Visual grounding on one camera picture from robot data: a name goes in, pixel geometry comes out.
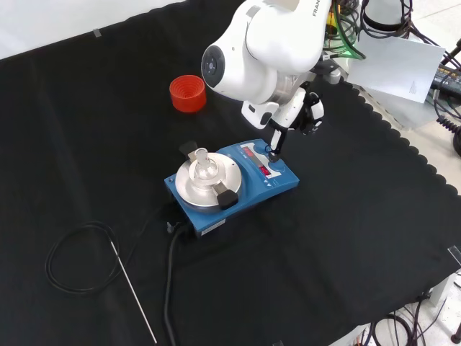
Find aluminium heating block, black handles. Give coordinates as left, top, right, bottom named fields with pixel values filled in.
left=179, top=141, right=239, bottom=211

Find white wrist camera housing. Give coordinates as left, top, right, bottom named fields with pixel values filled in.
left=241, top=100, right=279, bottom=129

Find black floor cable bundle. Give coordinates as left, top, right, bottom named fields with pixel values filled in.
left=354, top=298, right=461, bottom=346

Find steel temperature probe with cable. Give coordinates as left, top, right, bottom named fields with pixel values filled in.
left=45, top=207, right=170, bottom=344

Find black coiled cable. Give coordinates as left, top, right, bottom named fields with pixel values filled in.
left=434, top=115, right=461, bottom=158

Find thick black power cable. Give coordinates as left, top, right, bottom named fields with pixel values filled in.
left=164, top=223, right=194, bottom=346

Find black device with yellow print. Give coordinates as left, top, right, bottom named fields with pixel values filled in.
left=431, top=60, right=461, bottom=92

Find green orange black cable bundle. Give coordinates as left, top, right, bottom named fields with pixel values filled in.
left=323, top=0, right=368, bottom=61

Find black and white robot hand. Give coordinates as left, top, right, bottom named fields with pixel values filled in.
left=268, top=81, right=324, bottom=164

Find orange ribbed round holder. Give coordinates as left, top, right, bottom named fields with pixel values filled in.
left=169, top=74, right=207, bottom=113

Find clear round-bottom glass flask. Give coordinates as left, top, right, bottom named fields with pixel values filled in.
left=189, top=147, right=220, bottom=185

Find heater with blue base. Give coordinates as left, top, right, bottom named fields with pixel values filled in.
left=164, top=138, right=300, bottom=241

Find white paper sheet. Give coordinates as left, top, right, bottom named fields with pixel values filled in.
left=347, top=35, right=446, bottom=105

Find grey metal clamp knob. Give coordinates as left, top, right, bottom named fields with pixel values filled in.
left=315, top=60, right=342, bottom=86

